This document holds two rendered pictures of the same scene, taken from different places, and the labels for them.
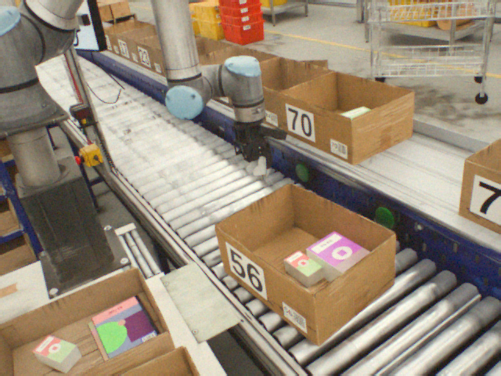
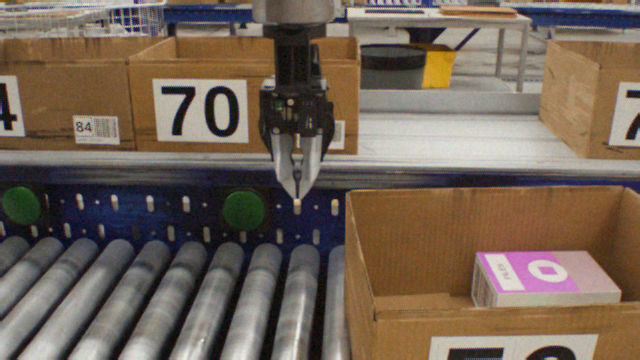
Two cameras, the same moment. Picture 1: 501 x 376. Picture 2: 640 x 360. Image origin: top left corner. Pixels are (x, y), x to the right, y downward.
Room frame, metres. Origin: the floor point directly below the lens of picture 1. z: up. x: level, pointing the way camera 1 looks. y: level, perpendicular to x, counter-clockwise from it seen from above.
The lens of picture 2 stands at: (0.85, 0.53, 1.22)
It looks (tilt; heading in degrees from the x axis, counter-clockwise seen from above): 21 degrees down; 301
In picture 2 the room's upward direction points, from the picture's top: straight up
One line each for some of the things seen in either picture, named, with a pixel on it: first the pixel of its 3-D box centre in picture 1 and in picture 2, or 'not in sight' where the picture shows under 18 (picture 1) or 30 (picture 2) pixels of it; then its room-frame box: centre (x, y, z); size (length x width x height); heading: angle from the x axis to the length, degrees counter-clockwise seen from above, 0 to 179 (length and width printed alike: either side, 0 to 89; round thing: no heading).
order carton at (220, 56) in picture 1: (234, 74); not in sight; (2.22, -0.02, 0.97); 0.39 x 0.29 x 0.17; 28
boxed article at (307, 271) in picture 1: (303, 269); not in sight; (0.96, -0.11, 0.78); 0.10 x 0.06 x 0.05; 31
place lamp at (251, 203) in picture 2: (301, 172); (243, 211); (1.43, -0.19, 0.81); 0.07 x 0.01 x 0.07; 28
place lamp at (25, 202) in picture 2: not in sight; (21, 206); (1.77, -0.01, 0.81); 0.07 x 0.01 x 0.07; 28
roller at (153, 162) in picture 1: (172, 157); not in sight; (1.92, 0.33, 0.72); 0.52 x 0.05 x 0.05; 118
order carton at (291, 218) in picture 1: (302, 254); (519, 299); (0.96, -0.11, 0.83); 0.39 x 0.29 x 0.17; 33
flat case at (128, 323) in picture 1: (126, 328); not in sight; (0.85, 0.38, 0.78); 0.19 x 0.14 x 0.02; 27
